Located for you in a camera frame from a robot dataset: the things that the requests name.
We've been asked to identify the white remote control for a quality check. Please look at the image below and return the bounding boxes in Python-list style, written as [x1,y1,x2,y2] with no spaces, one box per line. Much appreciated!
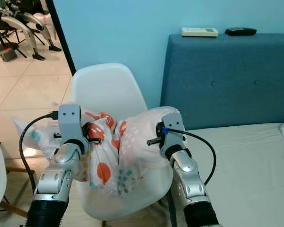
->
[181,27,219,37]

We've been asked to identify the bed with beige sheet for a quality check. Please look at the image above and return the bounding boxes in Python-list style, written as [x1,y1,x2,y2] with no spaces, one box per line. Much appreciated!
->
[168,122,284,227]

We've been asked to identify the silver humanoid robot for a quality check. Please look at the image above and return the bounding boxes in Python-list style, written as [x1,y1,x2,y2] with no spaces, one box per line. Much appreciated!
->
[0,0,62,62]

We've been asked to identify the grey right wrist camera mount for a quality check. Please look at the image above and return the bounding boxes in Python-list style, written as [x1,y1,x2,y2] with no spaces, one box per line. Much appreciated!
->
[161,113,185,147]

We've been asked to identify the small dark box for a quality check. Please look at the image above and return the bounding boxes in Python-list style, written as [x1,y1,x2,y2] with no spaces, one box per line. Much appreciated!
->
[0,47,17,62]

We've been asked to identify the white plastic shell chair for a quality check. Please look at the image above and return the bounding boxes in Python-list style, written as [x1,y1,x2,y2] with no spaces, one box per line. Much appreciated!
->
[71,63,176,223]

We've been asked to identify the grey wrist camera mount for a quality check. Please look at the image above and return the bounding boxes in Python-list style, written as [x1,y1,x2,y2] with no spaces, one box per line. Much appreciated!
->
[58,104,85,142]
[161,113,185,147]

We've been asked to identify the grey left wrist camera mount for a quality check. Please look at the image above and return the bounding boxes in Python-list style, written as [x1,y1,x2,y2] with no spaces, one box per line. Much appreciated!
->
[58,104,85,142]

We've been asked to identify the black door frame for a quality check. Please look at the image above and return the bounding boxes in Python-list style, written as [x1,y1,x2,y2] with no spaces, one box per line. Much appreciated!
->
[45,0,77,76]

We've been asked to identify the pink patterned pillow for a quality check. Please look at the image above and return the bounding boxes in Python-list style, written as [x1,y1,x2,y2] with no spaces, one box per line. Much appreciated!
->
[13,106,180,197]

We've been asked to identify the blue upholstered headboard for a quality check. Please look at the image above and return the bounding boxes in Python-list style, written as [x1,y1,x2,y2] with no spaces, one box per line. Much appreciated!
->
[160,33,284,131]

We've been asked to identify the black flat case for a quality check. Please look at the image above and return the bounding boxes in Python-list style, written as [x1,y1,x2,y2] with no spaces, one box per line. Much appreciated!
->
[225,27,257,36]

